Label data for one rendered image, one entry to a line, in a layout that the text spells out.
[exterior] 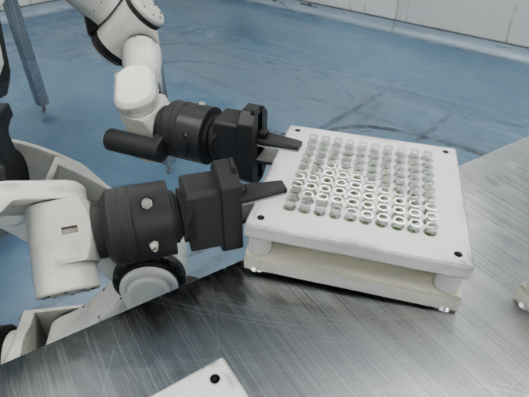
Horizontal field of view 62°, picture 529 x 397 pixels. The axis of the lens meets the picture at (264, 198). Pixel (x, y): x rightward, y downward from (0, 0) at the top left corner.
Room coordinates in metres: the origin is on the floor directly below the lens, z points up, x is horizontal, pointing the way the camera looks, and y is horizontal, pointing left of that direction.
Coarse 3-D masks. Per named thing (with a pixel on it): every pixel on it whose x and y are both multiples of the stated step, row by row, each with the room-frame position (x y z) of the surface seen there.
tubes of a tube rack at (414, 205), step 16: (320, 144) 0.54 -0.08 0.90; (336, 144) 0.54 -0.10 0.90; (320, 160) 0.50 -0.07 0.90; (336, 160) 0.50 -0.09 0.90; (368, 160) 0.50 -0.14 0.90; (384, 160) 0.50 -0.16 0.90; (400, 160) 0.50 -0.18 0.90; (416, 160) 0.50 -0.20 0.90; (352, 176) 0.46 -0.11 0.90; (368, 176) 0.46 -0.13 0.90; (384, 176) 0.46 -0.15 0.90; (400, 176) 0.47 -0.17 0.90; (416, 176) 0.46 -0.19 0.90; (304, 192) 0.42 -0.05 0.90; (320, 192) 0.43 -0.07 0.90; (336, 192) 0.42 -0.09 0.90; (352, 192) 0.43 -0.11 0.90; (368, 192) 0.43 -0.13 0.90; (384, 192) 0.43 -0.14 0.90; (400, 192) 0.43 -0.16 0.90; (416, 192) 0.43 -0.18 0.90; (368, 208) 0.40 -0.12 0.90; (384, 208) 0.40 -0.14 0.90; (400, 208) 0.40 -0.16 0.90; (416, 208) 0.40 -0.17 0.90
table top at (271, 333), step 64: (512, 192) 0.54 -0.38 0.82; (512, 256) 0.40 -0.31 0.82; (128, 320) 0.31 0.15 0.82; (192, 320) 0.31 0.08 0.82; (256, 320) 0.31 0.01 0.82; (320, 320) 0.31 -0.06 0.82; (384, 320) 0.31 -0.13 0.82; (448, 320) 0.31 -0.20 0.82; (512, 320) 0.31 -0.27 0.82; (0, 384) 0.23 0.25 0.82; (64, 384) 0.23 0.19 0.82; (128, 384) 0.23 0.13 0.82; (256, 384) 0.23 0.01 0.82; (320, 384) 0.23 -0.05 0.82; (384, 384) 0.23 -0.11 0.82; (448, 384) 0.23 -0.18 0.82; (512, 384) 0.23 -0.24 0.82
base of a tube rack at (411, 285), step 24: (264, 264) 0.37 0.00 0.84; (288, 264) 0.36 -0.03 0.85; (312, 264) 0.36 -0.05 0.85; (336, 264) 0.36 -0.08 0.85; (360, 264) 0.36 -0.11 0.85; (384, 264) 0.36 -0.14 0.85; (360, 288) 0.34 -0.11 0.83; (384, 288) 0.33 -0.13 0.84; (408, 288) 0.33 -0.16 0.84; (432, 288) 0.33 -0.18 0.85
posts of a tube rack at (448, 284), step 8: (256, 240) 0.38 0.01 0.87; (264, 240) 0.38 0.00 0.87; (256, 248) 0.38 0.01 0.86; (264, 248) 0.38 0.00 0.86; (440, 280) 0.33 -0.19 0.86; (448, 280) 0.32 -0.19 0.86; (456, 280) 0.32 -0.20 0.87; (440, 288) 0.33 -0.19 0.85; (448, 288) 0.32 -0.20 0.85; (456, 288) 0.32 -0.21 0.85
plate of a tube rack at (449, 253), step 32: (288, 128) 0.60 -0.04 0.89; (288, 160) 0.51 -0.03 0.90; (352, 160) 0.51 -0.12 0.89; (448, 160) 0.52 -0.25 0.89; (448, 192) 0.44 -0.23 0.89; (256, 224) 0.38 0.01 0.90; (288, 224) 0.38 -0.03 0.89; (320, 224) 0.38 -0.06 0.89; (352, 224) 0.38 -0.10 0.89; (448, 224) 0.38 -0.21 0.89; (352, 256) 0.35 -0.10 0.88; (384, 256) 0.34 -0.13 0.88; (416, 256) 0.33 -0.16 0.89; (448, 256) 0.33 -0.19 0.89
